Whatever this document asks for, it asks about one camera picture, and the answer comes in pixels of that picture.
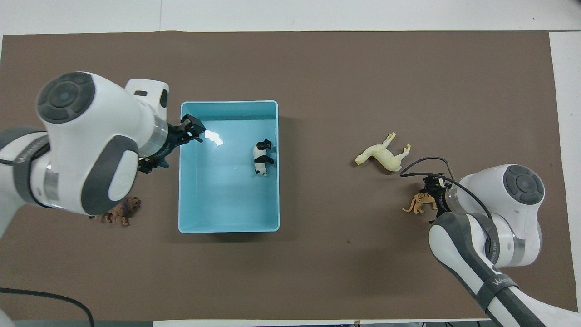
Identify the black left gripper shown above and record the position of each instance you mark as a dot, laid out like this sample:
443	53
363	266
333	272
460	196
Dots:
174	138

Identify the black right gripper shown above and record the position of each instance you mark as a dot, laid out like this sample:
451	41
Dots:
435	188

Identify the orange striped tiger toy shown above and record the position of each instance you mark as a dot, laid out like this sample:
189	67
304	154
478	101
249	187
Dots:
420	202

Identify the cream horse toy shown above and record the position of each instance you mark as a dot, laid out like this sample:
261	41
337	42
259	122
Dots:
383	156

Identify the brown lion toy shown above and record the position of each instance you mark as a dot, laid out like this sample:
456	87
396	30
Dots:
123	210

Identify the black and white panda toy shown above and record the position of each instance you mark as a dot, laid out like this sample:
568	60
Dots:
261	159

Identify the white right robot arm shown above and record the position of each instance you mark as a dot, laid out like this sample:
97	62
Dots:
494	218

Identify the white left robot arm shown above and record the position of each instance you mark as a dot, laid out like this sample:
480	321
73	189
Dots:
91	136

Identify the light blue plastic storage box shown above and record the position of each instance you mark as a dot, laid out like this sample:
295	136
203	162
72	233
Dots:
227	195

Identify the brown paper table mat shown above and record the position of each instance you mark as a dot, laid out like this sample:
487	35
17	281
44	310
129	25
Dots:
345	272

